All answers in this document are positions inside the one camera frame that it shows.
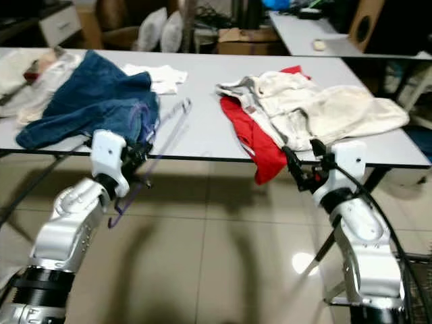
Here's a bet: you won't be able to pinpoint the bright blue object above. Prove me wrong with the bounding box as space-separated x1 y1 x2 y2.
261 0 292 11

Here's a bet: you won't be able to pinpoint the purple plastic hanger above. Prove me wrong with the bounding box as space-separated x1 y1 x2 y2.
107 98 193 230

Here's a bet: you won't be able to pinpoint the brown cardboard box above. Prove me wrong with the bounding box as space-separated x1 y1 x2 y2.
217 26 283 56

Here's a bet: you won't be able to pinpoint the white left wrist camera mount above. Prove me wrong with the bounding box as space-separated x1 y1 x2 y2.
90 130 130 198

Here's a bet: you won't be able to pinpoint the white pillow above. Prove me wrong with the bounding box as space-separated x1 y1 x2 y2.
139 8 168 51
161 9 184 53

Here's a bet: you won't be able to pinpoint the beige denim jacket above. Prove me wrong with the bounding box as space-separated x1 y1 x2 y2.
215 70 410 151

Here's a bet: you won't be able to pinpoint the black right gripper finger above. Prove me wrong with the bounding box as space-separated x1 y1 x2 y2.
281 144 311 190
310 138 333 165

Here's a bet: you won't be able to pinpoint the brown chair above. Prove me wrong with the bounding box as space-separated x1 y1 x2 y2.
94 0 180 51

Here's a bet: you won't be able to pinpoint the blue jeans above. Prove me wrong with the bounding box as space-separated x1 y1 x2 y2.
15 49 161 151

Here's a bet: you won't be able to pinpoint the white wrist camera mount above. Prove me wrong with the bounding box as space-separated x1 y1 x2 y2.
313 140 370 207
90 130 130 198

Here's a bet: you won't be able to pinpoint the white drawer cabinet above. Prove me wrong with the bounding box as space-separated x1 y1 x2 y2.
38 5 82 47

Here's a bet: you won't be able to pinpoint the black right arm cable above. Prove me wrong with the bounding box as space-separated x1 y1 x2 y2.
331 162 432 324

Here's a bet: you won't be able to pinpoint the cream garment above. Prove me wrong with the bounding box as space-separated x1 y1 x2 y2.
0 47 85 126

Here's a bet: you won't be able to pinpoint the black desk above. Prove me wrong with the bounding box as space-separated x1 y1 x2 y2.
0 0 72 47

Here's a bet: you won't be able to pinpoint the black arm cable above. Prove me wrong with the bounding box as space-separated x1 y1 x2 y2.
331 162 432 324
0 140 95 227

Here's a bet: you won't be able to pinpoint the wooden speaker box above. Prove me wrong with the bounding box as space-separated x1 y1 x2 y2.
348 0 432 56

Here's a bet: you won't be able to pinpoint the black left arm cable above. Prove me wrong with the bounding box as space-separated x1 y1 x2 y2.
0 140 95 227

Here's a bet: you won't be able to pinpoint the small white shirt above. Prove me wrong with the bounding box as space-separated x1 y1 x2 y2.
123 63 188 95

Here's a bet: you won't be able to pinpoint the red shirt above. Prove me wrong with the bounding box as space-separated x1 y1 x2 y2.
219 65 311 186

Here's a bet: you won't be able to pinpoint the black table leg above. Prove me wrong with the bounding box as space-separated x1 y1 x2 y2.
313 215 343 272

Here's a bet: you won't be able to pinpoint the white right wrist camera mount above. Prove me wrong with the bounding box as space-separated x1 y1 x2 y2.
313 140 370 207

